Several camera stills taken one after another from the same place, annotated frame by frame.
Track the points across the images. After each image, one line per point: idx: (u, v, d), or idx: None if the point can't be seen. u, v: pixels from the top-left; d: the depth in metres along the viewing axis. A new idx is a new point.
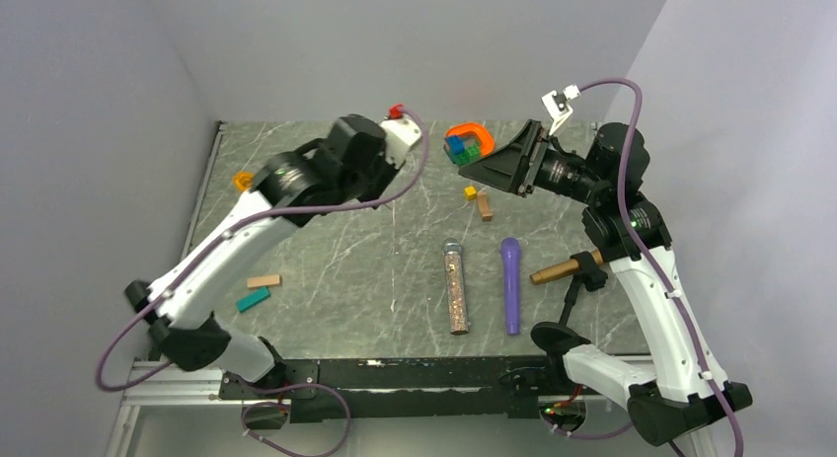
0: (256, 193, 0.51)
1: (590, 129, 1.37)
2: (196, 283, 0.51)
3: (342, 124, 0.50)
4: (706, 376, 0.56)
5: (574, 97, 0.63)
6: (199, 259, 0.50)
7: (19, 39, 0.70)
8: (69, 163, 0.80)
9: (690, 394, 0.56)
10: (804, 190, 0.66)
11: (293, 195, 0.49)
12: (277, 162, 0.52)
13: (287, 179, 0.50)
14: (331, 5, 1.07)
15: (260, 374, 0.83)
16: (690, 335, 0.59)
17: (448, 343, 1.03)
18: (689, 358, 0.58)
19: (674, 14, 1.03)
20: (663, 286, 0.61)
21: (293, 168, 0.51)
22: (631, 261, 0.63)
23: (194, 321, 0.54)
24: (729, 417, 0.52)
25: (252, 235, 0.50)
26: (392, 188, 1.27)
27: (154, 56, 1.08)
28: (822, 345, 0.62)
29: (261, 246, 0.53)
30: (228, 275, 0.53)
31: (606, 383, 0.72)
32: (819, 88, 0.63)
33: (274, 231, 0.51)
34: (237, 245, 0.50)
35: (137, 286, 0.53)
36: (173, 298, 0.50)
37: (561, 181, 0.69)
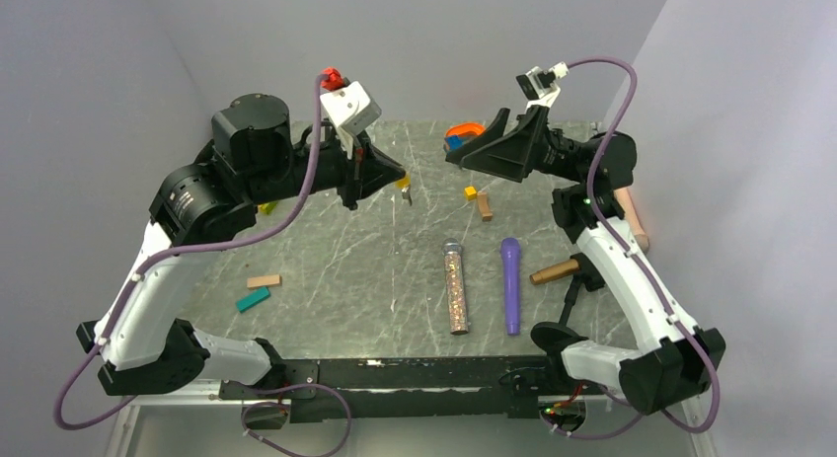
0: (155, 225, 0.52)
1: (590, 128, 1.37)
2: (126, 328, 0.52)
3: (219, 121, 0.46)
4: (672, 320, 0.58)
5: (563, 75, 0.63)
6: (120, 307, 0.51)
7: (19, 39, 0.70)
8: (69, 162, 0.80)
9: (661, 339, 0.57)
10: (804, 190, 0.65)
11: (190, 223, 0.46)
12: (174, 180, 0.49)
13: (182, 202, 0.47)
14: (331, 5, 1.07)
15: (257, 377, 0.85)
16: (652, 284, 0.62)
17: (447, 343, 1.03)
18: (655, 307, 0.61)
19: (673, 14, 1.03)
20: (621, 247, 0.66)
21: (187, 187, 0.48)
22: (590, 229, 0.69)
23: (149, 355, 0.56)
24: (696, 347, 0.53)
25: (163, 273, 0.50)
26: (392, 189, 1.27)
27: (154, 57, 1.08)
28: (820, 344, 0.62)
29: (183, 279, 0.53)
30: (164, 312, 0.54)
31: (602, 368, 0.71)
32: (817, 86, 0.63)
33: (186, 264, 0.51)
34: (151, 285, 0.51)
35: (84, 330, 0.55)
36: (113, 344, 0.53)
37: (555, 162, 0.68)
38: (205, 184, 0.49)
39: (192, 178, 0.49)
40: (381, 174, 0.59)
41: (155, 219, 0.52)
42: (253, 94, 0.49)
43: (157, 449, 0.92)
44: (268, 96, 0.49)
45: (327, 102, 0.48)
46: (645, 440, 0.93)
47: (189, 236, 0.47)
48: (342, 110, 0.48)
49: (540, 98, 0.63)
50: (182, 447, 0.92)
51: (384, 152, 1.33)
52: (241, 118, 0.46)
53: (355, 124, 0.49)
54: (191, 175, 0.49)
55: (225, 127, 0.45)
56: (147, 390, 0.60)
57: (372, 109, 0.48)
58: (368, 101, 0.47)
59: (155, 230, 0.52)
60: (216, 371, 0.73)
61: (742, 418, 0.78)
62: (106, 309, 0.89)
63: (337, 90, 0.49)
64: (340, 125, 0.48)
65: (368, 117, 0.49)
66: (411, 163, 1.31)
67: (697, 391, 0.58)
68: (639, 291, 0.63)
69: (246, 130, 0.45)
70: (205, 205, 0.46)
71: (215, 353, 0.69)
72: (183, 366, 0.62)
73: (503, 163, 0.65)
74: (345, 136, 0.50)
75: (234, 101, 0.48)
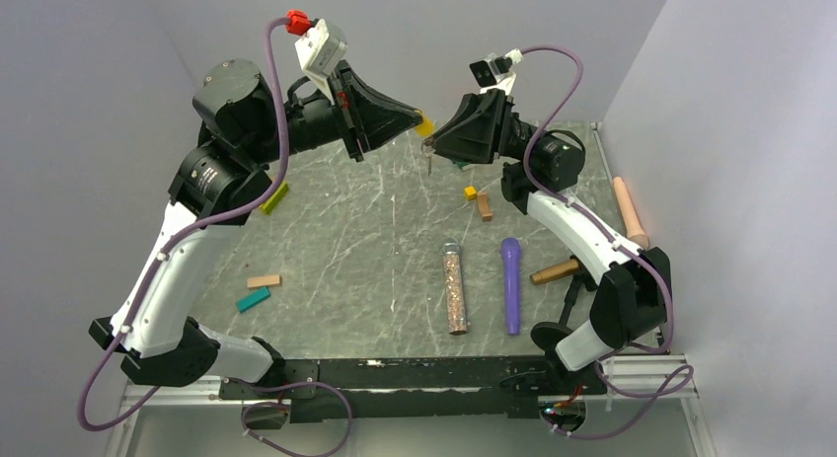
0: (178, 204, 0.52)
1: (590, 129, 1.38)
2: (149, 313, 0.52)
3: (199, 102, 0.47)
4: (617, 245, 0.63)
5: (518, 61, 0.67)
6: (144, 289, 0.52)
7: (17, 38, 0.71)
8: (70, 162, 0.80)
9: (611, 263, 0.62)
10: (806, 188, 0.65)
11: (215, 197, 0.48)
12: (191, 159, 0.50)
13: (204, 180, 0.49)
14: (329, 4, 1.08)
15: (261, 374, 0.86)
16: (594, 224, 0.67)
17: (447, 343, 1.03)
18: (601, 239, 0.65)
19: (671, 14, 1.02)
20: (561, 200, 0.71)
21: (208, 164, 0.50)
22: (534, 194, 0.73)
23: (168, 342, 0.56)
24: (644, 264, 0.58)
25: (188, 251, 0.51)
26: (392, 189, 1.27)
27: (152, 57, 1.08)
28: (823, 342, 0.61)
29: (204, 260, 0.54)
30: (185, 294, 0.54)
31: (585, 338, 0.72)
32: (816, 84, 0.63)
33: (208, 241, 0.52)
34: (176, 265, 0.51)
35: (100, 325, 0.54)
36: (136, 332, 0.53)
37: (516, 144, 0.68)
38: (223, 160, 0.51)
39: (210, 156, 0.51)
40: (386, 121, 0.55)
41: (175, 199, 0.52)
42: (219, 65, 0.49)
43: (156, 450, 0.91)
44: (235, 62, 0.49)
45: (294, 45, 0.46)
46: (645, 439, 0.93)
47: (215, 209, 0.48)
48: (306, 50, 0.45)
49: (498, 82, 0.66)
50: (183, 446, 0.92)
51: (385, 151, 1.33)
52: (219, 93, 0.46)
53: (323, 63, 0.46)
54: (207, 154, 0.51)
55: (209, 105, 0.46)
56: (164, 382, 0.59)
57: (334, 43, 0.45)
58: (328, 36, 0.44)
59: (179, 210, 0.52)
60: (219, 369, 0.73)
61: (743, 419, 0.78)
62: (107, 309, 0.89)
63: (304, 32, 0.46)
64: (305, 68, 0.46)
65: (336, 54, 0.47)
66: (412, 163, 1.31)
67: (662, 317, 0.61)
68: (585, 234, 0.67)
69: (226, 105, 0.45)
70: (228, 178, 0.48)
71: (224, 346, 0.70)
72: (196, 356, 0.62)
73: (468, 145, 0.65)
74: (318, 80, 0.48)
75: (205, 78, 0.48)
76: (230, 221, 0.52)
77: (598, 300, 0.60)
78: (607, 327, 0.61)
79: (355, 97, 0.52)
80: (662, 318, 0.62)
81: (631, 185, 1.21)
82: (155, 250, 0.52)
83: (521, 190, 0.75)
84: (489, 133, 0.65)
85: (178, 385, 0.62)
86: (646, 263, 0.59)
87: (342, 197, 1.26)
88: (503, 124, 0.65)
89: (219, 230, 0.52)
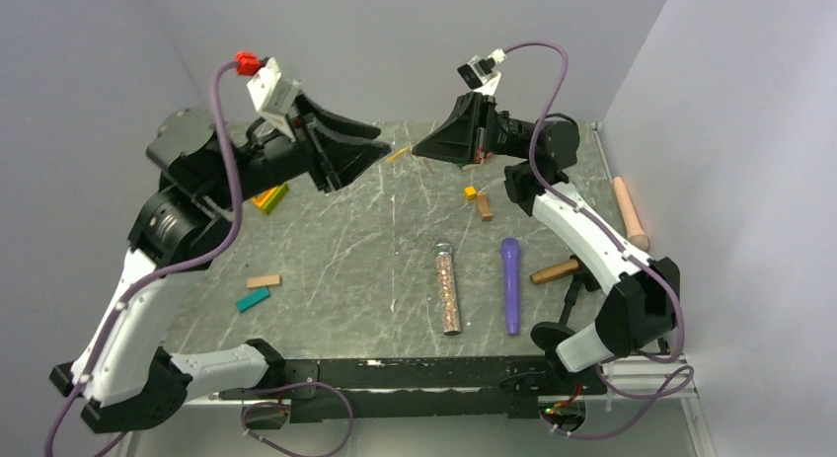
0: (137, 253, 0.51)
1: (590, 129, 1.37)
2: (110, 360, 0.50)
3: (152, 153, 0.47)
4: (626, 255, 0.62)
5: (501, 58, 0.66)
6: (105, 337, 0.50)
7: (19, 39, 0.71)
8: (69, 162, 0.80)
9: (619, 272, 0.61)
10: (808, 189, 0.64)
11: (173, 247, 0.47)
12: (152, 204, 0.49)
13: (164, 226, 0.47)
14: (329, 5, 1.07)
15: (258, 377, 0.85)
16: (602, 232, 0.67)
17: (447, 343, 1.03)
18: (609, 248, 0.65)
19: (672, 14, 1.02)
20: (569, 204, 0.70)
21: (168, 210, 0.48)
22: (539, 196, 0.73)
23: (131, 390, 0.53)
24: (653, 273, 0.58)
25: (148, 298, 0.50)
26: (392, 189, 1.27)
27: (152, 57, 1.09)
28: (820, 342, 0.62)
29: (166, 307, 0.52)
30: (148, 342, 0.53)
31: (587, 341, 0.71)
32: (818, 85, 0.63)
33: (171, 288, 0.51)
34: (136, 312, 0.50)
35: (59, 372, 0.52)
36: (96, 379, 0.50)
37: (506, 141, 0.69)
38: (184, 205, 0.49)
39: (171, 201, 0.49)
40: (353, 156, 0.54)
41: (135, 246, 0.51)
42: (174, 114, 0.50)
43: (157, 450, 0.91)
44: (190, 111, 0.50)
45: (249, 87, 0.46)
46: (645, 441, 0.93)
47: (175, 257, 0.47)
48: (260, 91, 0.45)
49: (484, 84, 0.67)
50: (184, 446, 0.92)
51: (384, 151, 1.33)
52: (174, 146, 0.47)
53: (278, 103, 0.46)
54: (167, 199, 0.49)
55: (161, 158, 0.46)
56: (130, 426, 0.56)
57: (286, 82, 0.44)
58: (279, 75, 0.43)
59: (138, 257, 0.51)
60: (214, 384, 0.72)
61: (742, 419, 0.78)
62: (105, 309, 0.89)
63: (256, 73, 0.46)
64: (261, 110, 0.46)
65: (290, 94, 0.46)
66: (412, 163, 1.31)
67: (668, 325, 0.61)
68: (593, 242, 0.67)
69: (181, 158, 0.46)
70: (188, 226, 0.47)
71: (210, 367, 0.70)
72: (165, 397, 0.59)
73: (451, 147, 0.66)
74: (275, 118, 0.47)
75: (159, 128, 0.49)
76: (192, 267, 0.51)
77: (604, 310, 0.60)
78: (613, 335, 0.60)
79: (319, 136, 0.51)
80: (668, 326, 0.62)
81: (631, 185, 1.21)
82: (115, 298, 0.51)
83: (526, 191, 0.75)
84: (470, 134, 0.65)
85: (145, 426, 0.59)
86: (657, 273, 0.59)
87: (342, 197, 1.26)
88: (485, 124, 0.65)
89: (183, 275, 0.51)
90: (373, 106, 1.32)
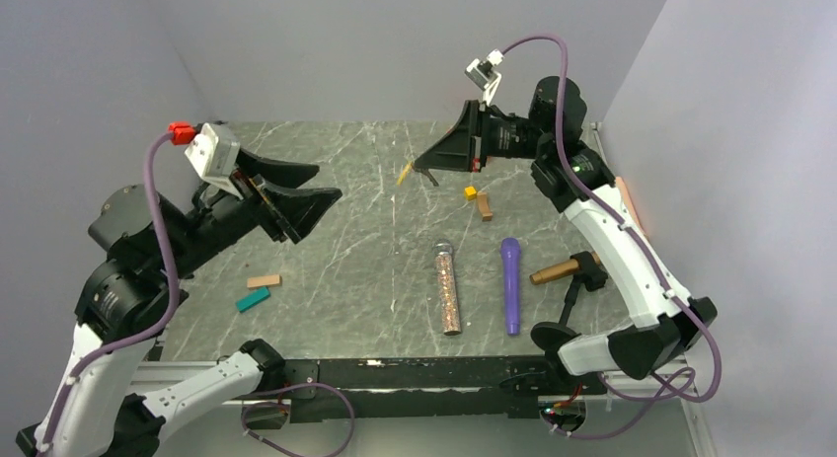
0: (85, 326, 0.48)
1: (590, 129, 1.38)
2: (66, 431, 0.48)
3: (96, 233, 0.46)
4: (669, 294, 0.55)
5: (497, 61, 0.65)
6: (57, 410, 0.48)
7: (21, 39, 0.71)
8: (69, 162, 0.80)
9: (659, 315, 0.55)
10: (809, 190, 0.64)
11: (117, 323, 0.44)
12: (98, 277, 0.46)
13: (108, 303, 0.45)
14: (330, 5, 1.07)
15: (257, 378, 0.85)
16: (648, 260, 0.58)
17: (447, 343, 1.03)
18: (651, 280, 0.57)
19: (673, 14, 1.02)
20: (614, 219, 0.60)
21: (112, 285, 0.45)
22: (580, 202, 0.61)
23: (97, 447, 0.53)
24: (701, 329, 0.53)
25: (98, 373, 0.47)
26: (392, 189, 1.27)
27: (153, 57, 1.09)
28: (819, 342, 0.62)
29: (121, 372, 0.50)
30: (107, 406, 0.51)
31: (595, 350, 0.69)
32: (819, 85, 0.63)
33: (122, 359, 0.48)
34: (86, 388, 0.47)
35: (25, 435, 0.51)
36: (59, 446, 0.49)
37: (509, 145, 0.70)
38: (129, 278, 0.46)
39: (117, 272, 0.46)
40: (308, 207, 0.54)
41: (83, 320, 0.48)
42: (120, 191, 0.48)
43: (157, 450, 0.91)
44: (136, 186, 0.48)
45: (186, 156, 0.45)
46: (645, 441, 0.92)
47: (119, 334, 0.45)
48: (198, 159, 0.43)
49: (487, 89, 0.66)
50: (184, 446, 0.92)
51: (384, 151, 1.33)
52: (116, 224, 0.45)
53: (220, 166, 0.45)
54: (114, 270, 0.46)
55: (106, 239, 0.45)
56: None
57: (226, 144, 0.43)
58: (217, 140, 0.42)
59: (85, 331, 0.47)
60: (195, 410, 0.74)
61: (742, 419, 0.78)
62: None
63: (191, 140, 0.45)
64: (204, 176, 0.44)
65: (230, 154, 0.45)
66: (412, 163, 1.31)
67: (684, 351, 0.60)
68: (635, 270, 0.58)
69: (122, 238, 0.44)
70: (133, 301, 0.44)
71: (183, 405, 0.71)
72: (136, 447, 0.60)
73: (454, 157, 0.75)
74: (219, 180, 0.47)
75: (103, 204, 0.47)
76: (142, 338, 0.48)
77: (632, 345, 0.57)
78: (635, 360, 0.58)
79: (270, 196, 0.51)
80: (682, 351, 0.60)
81: (631, 185, 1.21)
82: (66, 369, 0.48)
83: (563, 186, 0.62)
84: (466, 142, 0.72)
85: None
86: (702, 325, 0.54)
87: (342, 197, 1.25)
88: (481, 133, 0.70)
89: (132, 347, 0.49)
90: (374, 106, 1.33)
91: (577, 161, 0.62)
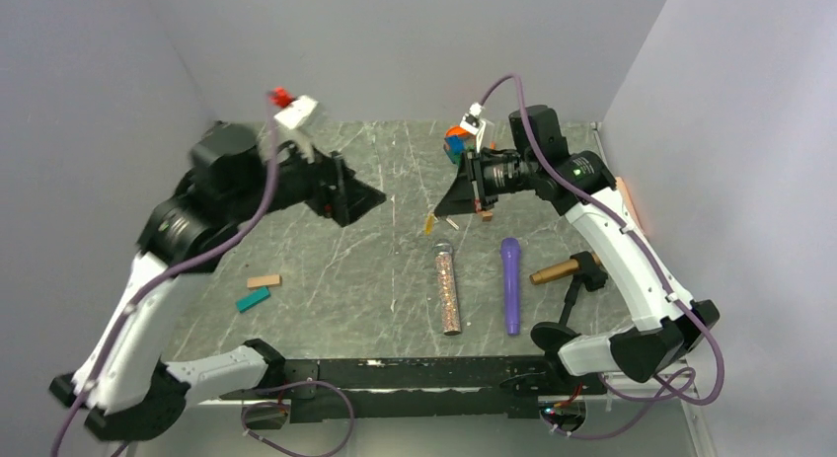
0: (145, 257, 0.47)
1: (590, 129, 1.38)
2: (115, 367, 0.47)
3: (196, 151, 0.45)
4: (672, 298, 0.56)
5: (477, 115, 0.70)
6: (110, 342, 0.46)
7: (20, 40, 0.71)
8: (69, 162, 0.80)
9: (661, 319, 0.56)
10: (809, 191, 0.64)
11: (185, 250, 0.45)
12: (161, 209, 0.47)
13: (175, 231, 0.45)
14: (330, 5, 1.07)
15: (260, 376, 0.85)
16: (651, 264, 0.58)
17: (447, 343, 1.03)
18: (654, 284, 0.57)
19: (673, 14, 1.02)
20: (617, 223, 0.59)
21: (179, 215, 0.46)
22: (582, 206, 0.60)
23: (136, 394, 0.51)
24: (704, 332, 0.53)
25: (157, 302, 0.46)
26: (392, 189, 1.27)
27: (153, 57, 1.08)
28: (819, 342, 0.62)
29: (175, 308, 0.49)
30: (155, 343, 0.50)
31: (596, 353, 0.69)
32: (819, 87, 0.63)
33: (181, 290, 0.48)
34: (143, 317, 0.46)
35: (59, 383, 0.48)
36: (100, 386, 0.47)
37: (505, 182, 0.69)
38: (197, 211, 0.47)
39: (182, 206, 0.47)
40: (360, 197, 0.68)
41: (144, 250, 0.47)
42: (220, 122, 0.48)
43: (157, 450, 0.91)
44: None
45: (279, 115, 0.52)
46: (645, 441, 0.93)
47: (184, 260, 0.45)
48: (294, 115, 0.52)
49: None
50: (184, 447, 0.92)
51: (384, 151, 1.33)
52: (218, 146, 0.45)
53: (309, 127, 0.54)
54: (178, 204, 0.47)
55: (201, 157, 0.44)
56: (129, 437, 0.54)
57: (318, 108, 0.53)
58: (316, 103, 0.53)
59: (146, 260, 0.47)
60: (212, 388, 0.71)
61: (741, 419, 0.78)
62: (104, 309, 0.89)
63: (284, 106, 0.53)
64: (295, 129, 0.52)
65: (319, 119, 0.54)
66: (412, 163, 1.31)
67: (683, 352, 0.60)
68: (636, 273, 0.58)
69: (223, 158, 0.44)
70: (200, 229, 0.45)
71: (206, 373, 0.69)
72: (165, 405, 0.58)
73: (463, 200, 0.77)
74: (303, 140, 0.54)
75: (206, 131, 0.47)
76: (200, 270, 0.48)
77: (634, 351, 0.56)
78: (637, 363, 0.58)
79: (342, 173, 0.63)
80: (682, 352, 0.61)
81: (631, 185, 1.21)
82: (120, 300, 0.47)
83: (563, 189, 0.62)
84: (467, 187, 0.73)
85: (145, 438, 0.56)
86: (704, 328, 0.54)
87: None
88: (474, 176, 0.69)
89: (191, 278, 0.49)
90: (373, 106, 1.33)
91: (577, 164, 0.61)
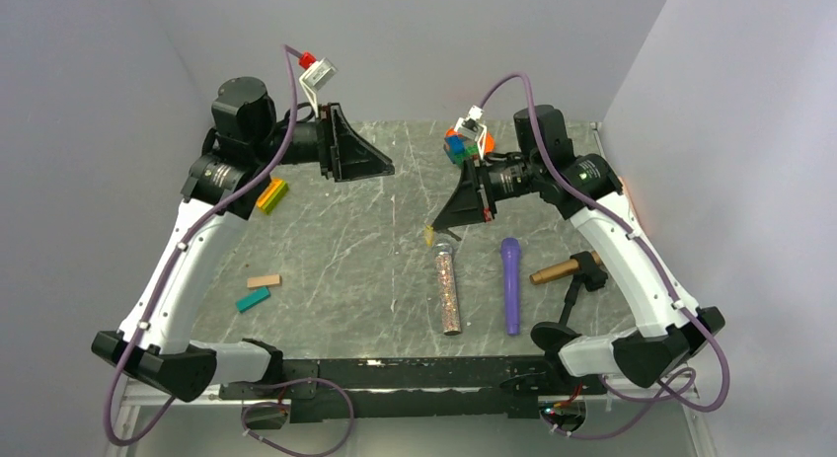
0: (192, 201, 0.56)
1: (590, 129, 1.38)
2: (169, 304, 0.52)
3: (216, 106, 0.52)
4: (678, 306, 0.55)
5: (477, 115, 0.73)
6: (165, 277, 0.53)
7: (18, 39, 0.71)
8: (69, 161, 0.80)
9: (667, 327, 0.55)
10: (808, 190, 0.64)
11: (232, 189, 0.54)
12: (199, 166, 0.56)
13: (218, 179, 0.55)
14: (329, 5, 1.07)
15: (263, 371, 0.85)
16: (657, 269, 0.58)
17: (447, 343, 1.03)
18: (659, 291, 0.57)
19: (672, 14, 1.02)
20: (623, 228, 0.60)
21: (219, 165, 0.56)
22: (588, 211, 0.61)
23: (182, 343, 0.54)
24: (710, 342, 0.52)
25: (206, 238, 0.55)
26: (392, 189, 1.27)
27: (153, 57, 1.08)
28: (818, 341, 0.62)
29: (217, 251, 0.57)
30: (199, 287, 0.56)
31: (599, 358, 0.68)
32: (818, 87, 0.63)
33: (223, 231, 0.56)
34: (195, 253, 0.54)
35: (102, 338, 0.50)
36: (154, 326, 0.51)
37: (513, 187, 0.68)
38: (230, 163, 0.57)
39: (215, 161, 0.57)
40: (361, 159, 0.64)
41: (190, 197, 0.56)
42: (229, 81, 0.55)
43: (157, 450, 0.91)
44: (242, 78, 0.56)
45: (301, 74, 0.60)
46: (645, 441, 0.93)
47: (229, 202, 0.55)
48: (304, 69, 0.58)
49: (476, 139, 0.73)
50: (183, 447, 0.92)
51: (384, 151, 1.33)
52: (236, 99, 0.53)
53: (316, 82, 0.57)
54: (212, 160, 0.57)
55: (222, 110, 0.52)
56: (175, 396, 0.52)
57: (326, 65, 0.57)
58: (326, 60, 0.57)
59: (193, 205, 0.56)
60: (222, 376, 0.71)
61: (741, 419, 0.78)
62: (104, 308, 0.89)
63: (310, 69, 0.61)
64: (302, 81, 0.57)
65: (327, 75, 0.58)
66: (412, 164, 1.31)
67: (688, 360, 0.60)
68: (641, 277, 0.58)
69: (244, 107, 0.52)
70: (240, 174, 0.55)
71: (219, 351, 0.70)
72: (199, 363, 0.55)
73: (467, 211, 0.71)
74: (308, 92, 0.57)
75: (219, 89, 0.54)
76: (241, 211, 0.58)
77: (637, 357, 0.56)
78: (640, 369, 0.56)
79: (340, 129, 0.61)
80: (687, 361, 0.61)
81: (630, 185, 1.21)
82: (171, 244, 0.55)
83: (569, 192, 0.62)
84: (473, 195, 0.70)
85: (184, 401, 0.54)
86: (710, 336, 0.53)
87: (342, 197, 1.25)
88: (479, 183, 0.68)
89: (232, 218, 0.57)
90: (373, 106, 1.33)
91: (583, 168, 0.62)
